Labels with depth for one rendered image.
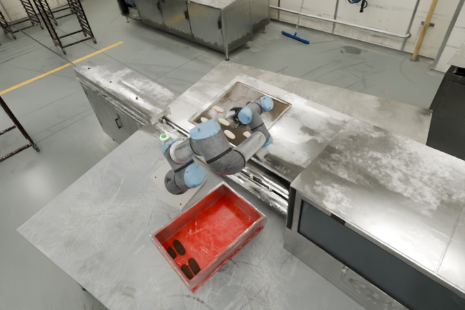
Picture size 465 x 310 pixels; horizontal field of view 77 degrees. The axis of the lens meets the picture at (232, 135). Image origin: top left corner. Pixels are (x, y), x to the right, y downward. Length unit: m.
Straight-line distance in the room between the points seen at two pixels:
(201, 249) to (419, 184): 0.99
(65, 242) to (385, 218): 1.51
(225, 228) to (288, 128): 0.75
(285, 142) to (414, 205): 0.89
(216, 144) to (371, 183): 0.59
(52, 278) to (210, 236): 1.57
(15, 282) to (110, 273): 1.43
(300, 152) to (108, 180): 1.19
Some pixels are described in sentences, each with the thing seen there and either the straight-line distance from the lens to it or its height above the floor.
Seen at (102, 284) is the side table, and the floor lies 0.82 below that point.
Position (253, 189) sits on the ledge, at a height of 0.86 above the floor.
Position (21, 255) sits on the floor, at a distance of 3.10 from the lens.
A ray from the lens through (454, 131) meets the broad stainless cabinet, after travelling 3.02.
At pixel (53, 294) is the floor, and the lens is 2.76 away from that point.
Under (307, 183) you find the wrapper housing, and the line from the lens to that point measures 1.16.
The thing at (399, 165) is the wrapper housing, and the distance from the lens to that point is 1.31.
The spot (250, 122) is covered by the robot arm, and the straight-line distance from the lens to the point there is 1.45.
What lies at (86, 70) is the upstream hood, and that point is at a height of 0.92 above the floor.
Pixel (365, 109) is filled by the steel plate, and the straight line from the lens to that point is 2.38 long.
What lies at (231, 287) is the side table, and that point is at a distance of 1.47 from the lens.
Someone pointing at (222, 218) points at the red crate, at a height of 0.82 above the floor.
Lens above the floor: 2.20
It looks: 42 degrees down
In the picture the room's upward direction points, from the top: 6 degrees counter-clockwise
